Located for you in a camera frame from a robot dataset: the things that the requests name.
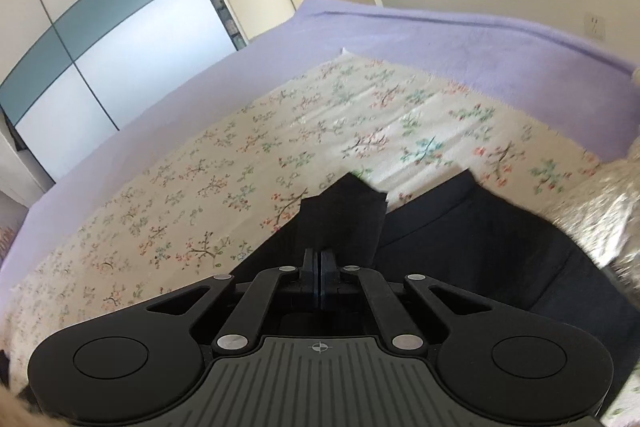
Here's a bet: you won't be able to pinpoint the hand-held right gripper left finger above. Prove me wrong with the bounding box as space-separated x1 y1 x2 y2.
145 248 323 355

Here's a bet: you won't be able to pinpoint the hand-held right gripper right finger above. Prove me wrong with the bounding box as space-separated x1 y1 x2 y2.
322 248 497 351

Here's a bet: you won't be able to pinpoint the black pants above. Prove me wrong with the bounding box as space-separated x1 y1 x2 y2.
235 171 640 410

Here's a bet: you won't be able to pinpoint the floral printed blanket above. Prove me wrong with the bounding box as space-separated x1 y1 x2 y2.
0 56 640 427

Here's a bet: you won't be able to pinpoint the purple bed sheet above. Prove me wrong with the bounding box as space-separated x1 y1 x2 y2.
0 0 640 268

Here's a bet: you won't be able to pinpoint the silvery fuzzy cloth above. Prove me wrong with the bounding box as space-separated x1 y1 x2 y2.
544 158 640 300

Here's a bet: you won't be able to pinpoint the sliding door wardrobe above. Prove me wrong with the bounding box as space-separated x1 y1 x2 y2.
0 0 247 208

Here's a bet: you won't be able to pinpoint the white wall socket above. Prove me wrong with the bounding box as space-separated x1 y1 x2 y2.
584 12 609 41

